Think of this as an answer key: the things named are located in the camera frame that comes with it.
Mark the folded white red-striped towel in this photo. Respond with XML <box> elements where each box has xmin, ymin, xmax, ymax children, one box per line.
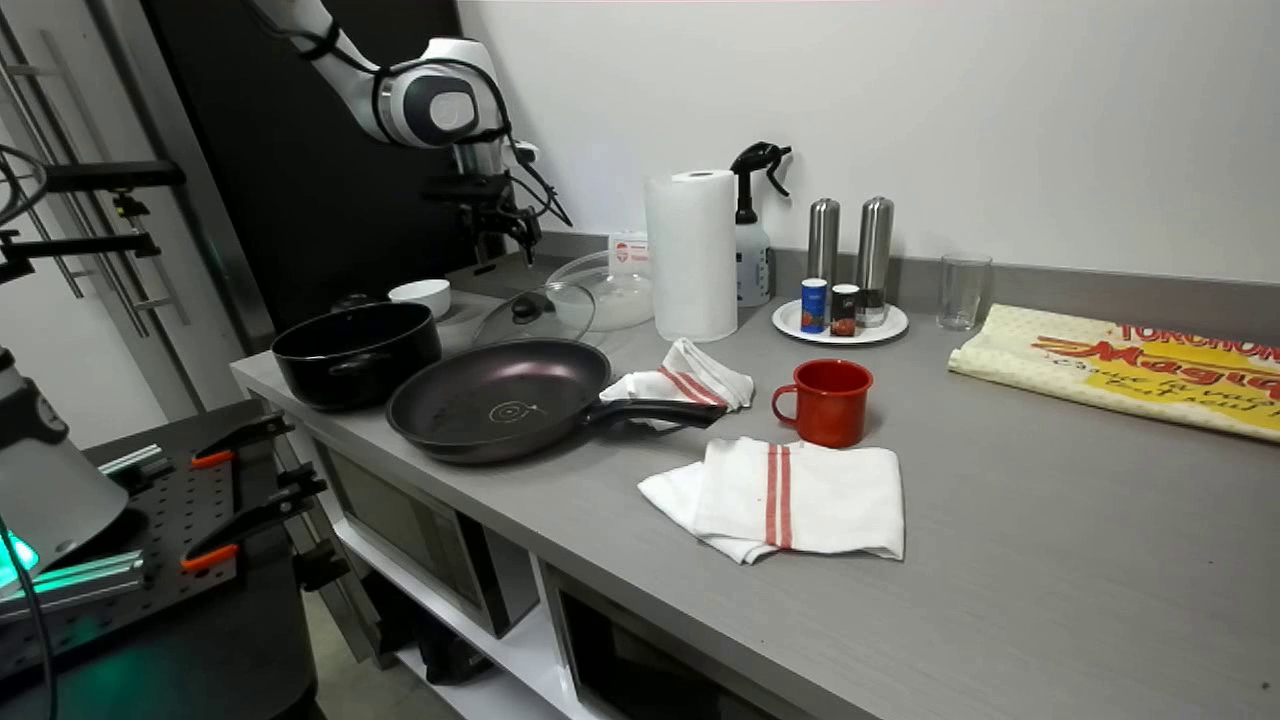
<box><xmin>640</xmin><ymin>436</ymin><xmax>906</xmax><ymax>562</ymax></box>

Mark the small white bowl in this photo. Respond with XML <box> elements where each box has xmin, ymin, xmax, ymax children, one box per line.
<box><xmin>388</xmin><ymin>278</ymin><xmax>454</xmax><ymax>320</ymax></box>

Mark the white paper towel roll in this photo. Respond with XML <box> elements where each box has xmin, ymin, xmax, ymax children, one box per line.
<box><xmin>650</xmin><ymin>169</ymin><xmax>738</xmax><ymax>340</ymax></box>

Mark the microwave under counter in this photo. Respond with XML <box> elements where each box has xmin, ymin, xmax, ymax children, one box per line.
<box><xmin>326</xmin><ymin>448</ymin><xmax>542</xmax><ymax>635</ymax></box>

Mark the black perforated mounting table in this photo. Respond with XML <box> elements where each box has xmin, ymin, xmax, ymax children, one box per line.
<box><xmin>0</xmin><ymin>398</ymin><xmax>320</xmax><ymax>720</ymax></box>

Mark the dark frying pan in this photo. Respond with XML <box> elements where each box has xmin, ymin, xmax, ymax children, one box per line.
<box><xmin>384</xmin><ymin>340</ymin><xmax>721</xmax><ymax>464</ymax></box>

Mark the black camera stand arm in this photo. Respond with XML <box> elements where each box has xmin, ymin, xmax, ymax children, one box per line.
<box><xmin>0</xmin><ymin>146</ymin><xmax>184</xmax><ymax>284</ymax></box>

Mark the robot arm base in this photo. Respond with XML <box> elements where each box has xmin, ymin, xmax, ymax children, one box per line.
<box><xmin>0</xmin><ymin>346</ymin><xmax>127</xmax><ymax>580</ymax></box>

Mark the blue spice jar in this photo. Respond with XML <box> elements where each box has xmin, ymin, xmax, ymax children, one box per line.
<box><xmin>802</xmin><ymin>277</ymin><xmax>830</xmax><ymax>334</ymax></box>

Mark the dark spice jar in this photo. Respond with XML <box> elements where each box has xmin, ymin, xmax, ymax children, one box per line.
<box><xmin>830</xmin><ymin>284</ymin><xmax>863</xmax><ymax>334</ymax></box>

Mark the crumpled white red-striped towel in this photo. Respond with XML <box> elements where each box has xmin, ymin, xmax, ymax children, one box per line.
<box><xmin>604</xmin><ymin>340</ymin><xmax>757</xmax><ymax>412</ymax></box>

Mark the right steel grinder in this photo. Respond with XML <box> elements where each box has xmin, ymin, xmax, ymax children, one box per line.
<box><xmin>859</xmin><ymin>195</ymin><xmax>891</xmax><ymax>329</ymax></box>

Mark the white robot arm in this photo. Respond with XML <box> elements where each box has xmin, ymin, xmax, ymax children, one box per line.
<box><xmin>253</xmin><ymin>0</ymin><xmax>542</xmax><ymax>252</ymax></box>

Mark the black cooking pot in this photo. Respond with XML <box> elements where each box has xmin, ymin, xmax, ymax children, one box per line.
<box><xmin>271</xmin><ymin>300</ymin><xmax>442</xmax><ymax>412</ymax></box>

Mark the white round plate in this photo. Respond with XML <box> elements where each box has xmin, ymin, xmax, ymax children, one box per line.
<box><xmin>769</xmin><ymin>300</ymin><xmax>913</xmax><ymax>346</ymax></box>

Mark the red enamel mug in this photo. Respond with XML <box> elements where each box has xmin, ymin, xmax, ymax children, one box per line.
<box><xmin>771</xmin><ymin>358</ymin><xmax>872</xmax><ymax>448</ymax></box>

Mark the left steel grinder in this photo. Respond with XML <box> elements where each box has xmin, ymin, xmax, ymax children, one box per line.
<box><xmin>808</xmin><ymin>195</ymin><xmax>839</xmax><ymax>278</ymax></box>

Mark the lower orange-tipped black clamp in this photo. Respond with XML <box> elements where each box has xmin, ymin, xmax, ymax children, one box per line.
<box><xmin>182</xmin><ymin>464</ymin><xmax>326</xmax><ymax>575</ymax></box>

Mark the clear drinking glass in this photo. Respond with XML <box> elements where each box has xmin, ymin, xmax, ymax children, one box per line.
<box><xmin>939</xmin><ymin>255</ymin><xmax>988</xmax><ymax>330</ymax></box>

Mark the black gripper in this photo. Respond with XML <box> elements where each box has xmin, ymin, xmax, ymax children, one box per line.
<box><xmin>447</xmin><ymin>173</ymin><xmax>542</xmax><ymax>261</ymax></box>

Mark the black-top spray bottle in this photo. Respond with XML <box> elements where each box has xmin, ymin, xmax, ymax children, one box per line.
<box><xmin>733</xmin><ymin>141</ymin><xmax>788</xmax><ymax>308</ymax></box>

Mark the upper orange-tipped black clamp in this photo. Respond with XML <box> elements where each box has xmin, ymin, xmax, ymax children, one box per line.
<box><xmin>189</xmin><ymin>412</ymin><xmax>291</xmax><ymax>471</ymax></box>

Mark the steel grinder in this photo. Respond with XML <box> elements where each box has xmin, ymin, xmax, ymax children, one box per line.
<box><xmin>859</xmin><ymin>195</ymin><xmax>891</xmax><ymax>329</ymax></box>
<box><xmin>808</xmin><ymin>195</ymin><xmax>839</xmax><ymax>278</ymax></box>

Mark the orange-tipped black clamp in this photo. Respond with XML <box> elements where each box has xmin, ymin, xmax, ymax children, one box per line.
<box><xmin>182</xmin><ymin>464</ymin><xmax>326</xmax><ymax>575</ymax></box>
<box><xmin>189</xmin><ymin>412</ymin><xmax>291</xmax><ymax>471</ymax></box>

